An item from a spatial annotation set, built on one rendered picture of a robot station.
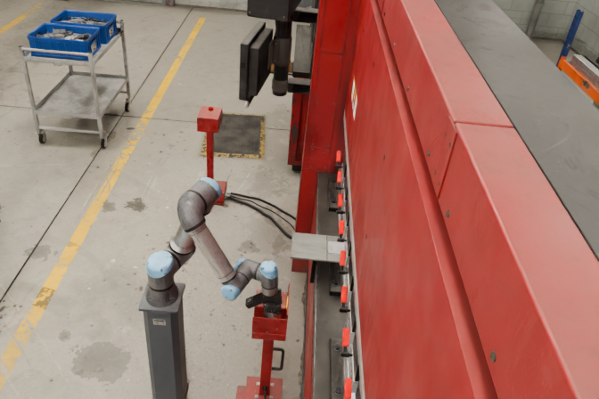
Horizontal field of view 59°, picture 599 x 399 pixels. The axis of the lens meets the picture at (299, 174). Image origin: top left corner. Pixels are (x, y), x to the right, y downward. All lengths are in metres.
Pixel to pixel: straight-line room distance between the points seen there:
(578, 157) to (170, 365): 2.36
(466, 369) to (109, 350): 2.84
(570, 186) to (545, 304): 0.25
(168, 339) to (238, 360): 0.73
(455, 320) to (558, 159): 0.28
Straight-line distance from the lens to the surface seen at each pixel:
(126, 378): 3.33
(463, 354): 0.83
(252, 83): 3.24
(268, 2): 3.05
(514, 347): 0.63
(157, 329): 2.68
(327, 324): 2.39
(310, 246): 2.55
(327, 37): 2.93
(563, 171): 0.83
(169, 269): 2.46
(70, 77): 5.94
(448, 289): 0.91
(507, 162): 0.80
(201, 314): 3.57
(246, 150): 5.12
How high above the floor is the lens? 2.67
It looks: 33 degrees down
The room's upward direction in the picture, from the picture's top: 6 degrees clockwise
